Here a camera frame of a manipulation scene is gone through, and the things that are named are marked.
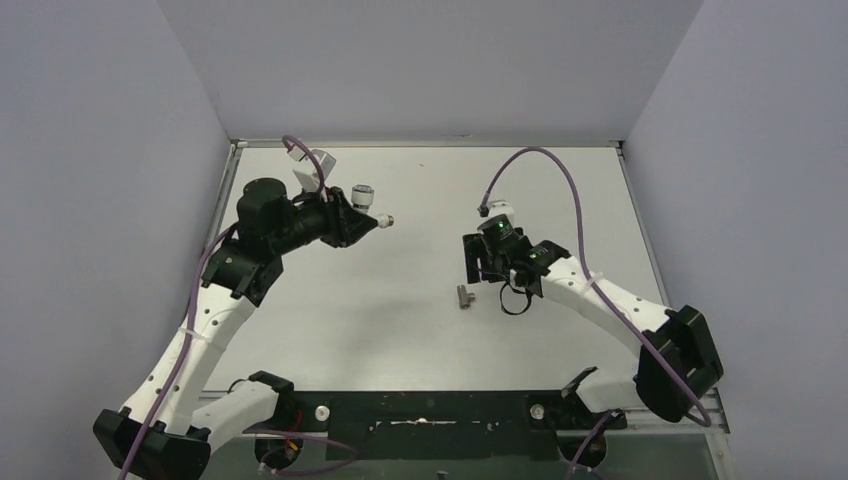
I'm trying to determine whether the white faucet with chrome knob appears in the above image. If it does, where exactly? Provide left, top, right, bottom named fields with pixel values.
left=350, top=184, right=395, bottom=229

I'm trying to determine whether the metal tee pipe fitting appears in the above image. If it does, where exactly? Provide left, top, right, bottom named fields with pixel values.
left=456, top=284, right=476, bottom=310

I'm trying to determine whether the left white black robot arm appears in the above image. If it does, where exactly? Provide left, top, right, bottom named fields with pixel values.
left=93, top=178, right=394, bottom=479

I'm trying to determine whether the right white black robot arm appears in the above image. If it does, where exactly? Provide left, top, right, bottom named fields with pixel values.
left=462, top=214, right=724, bottom=427

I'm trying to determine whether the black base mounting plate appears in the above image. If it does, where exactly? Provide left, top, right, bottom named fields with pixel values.
left=258, top=390, right=602, bottom=461

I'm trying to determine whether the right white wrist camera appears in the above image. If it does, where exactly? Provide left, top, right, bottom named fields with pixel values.
left=478, top=199, right=515, bottom=224

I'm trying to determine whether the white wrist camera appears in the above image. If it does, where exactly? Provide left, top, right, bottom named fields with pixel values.
left=288, top=146, right=336, bottom=193
left=478, top=199, right=515, bottom=224

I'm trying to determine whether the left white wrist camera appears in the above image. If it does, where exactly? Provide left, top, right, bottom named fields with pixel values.
left=288, top=146, right=336, bottom=193

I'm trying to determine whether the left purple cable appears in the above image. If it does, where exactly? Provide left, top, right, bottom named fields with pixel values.
left=117, top=135, right=359, bottom=480

